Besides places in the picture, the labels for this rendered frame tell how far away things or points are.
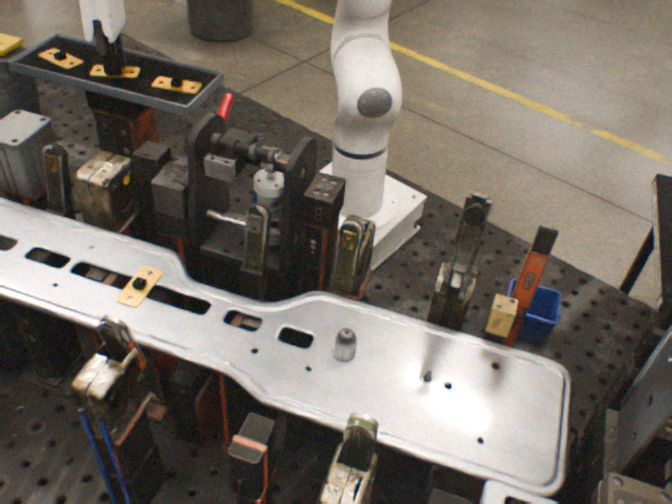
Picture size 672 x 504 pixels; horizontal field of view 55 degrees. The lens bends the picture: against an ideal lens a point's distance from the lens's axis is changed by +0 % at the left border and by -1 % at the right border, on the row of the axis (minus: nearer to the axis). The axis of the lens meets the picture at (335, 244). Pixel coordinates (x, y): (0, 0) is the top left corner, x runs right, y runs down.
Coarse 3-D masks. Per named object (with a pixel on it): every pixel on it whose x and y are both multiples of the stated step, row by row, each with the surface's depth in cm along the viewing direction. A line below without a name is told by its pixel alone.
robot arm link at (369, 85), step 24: (360, 48) 120; (384, 48) 122; (336, 72) 123; (360, 72) 116; (384, 72) 116; (360, 96) 116; (384, 96) 116; (336, 120) 128; (360, 120) 121; (384, 120) 123; (336, 144) 136; (360, 144) 132; (384, 144) 135
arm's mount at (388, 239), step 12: (324, 168) 161; (396, 192) 155; (408, 192) 155; (408, 204) 153; (420, 204) 154; (396, 216) 150; (408, 216) 152; (420, 216) 158; (384, 228) 147; (396, 228) 149; (408, 228) 156; (384, 240) 147; (396, 240) 153; (384, 252) 151; (372, 264) 148
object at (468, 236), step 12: (468, 192) 89; (468, 204) 89; (480, 204) 89; (468, 216) 87; (480, 216) 86; (468, 228) 92; (480, 228) 90; (456, 240) 93; (468, 240) 93; (456, 252) 94; (468, 252) 94; (456, 264) 96; (468, 264) 94; (444, 276) 96; (468, 276) 95; (444, 288) 97
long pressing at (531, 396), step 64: (0, 256) 104; (128, 256) 106; (128, 320) 96; (192, 320) 97; (320, 320) 99; (384, 320) 99; (256, 384) 90; (320, 384) 90; (384, 384) 91; (512, 384) 92; (448, 448) 84; (512, 448) 85
